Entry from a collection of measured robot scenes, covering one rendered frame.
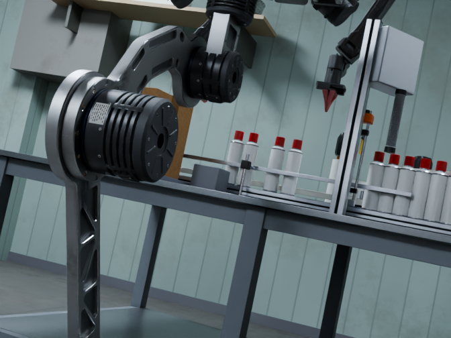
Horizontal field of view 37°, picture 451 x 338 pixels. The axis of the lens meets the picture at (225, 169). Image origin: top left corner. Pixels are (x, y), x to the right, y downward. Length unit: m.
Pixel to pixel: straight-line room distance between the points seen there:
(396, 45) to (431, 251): 0.75
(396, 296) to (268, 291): 0.97
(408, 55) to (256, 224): 0.79
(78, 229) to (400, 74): 1.26
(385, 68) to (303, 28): 3.43
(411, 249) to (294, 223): 0.34
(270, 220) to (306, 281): 3.37
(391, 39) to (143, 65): 0.99
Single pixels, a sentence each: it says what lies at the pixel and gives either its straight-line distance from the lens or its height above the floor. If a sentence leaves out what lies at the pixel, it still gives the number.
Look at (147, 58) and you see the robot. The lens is 1.61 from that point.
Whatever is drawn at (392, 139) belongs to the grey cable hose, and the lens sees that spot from 2.29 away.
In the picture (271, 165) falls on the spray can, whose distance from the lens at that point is 2.47.
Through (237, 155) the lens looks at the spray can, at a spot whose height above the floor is 0.99.
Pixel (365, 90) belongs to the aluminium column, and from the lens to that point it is 2.29.
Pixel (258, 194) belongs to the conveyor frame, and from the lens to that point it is 2.45.
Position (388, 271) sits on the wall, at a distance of 5.31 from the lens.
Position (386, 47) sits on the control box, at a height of 1.40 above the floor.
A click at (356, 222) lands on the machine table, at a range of 1.91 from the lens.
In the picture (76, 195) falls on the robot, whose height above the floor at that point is 0.74.
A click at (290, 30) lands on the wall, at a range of 5.71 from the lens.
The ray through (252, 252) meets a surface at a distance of 2.03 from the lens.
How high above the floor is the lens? 0.75
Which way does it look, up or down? 4 degrees up
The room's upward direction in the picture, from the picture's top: 12 degrees clockwise
